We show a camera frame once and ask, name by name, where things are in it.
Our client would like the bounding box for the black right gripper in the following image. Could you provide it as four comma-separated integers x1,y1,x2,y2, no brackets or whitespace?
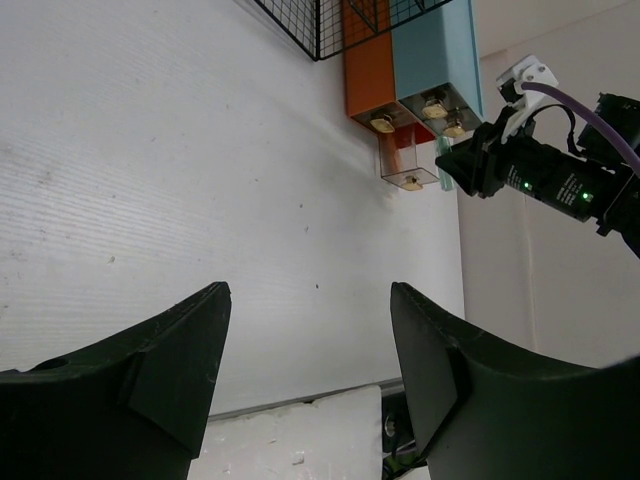
436,103,639,254

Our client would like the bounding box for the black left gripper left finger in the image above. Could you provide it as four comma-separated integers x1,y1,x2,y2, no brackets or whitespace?
1,282,232,479

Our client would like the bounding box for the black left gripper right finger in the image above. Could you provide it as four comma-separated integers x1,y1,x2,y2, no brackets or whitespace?
390,282,639,479

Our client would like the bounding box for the blue and orange drawer box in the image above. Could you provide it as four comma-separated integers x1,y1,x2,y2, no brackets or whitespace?
344,0,483,191

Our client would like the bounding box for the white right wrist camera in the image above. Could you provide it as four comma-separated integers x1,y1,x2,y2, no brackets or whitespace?
496,55,559,144

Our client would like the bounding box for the black wire mesh organizer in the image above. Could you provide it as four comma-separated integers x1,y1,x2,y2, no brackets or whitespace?
256,0,447,61

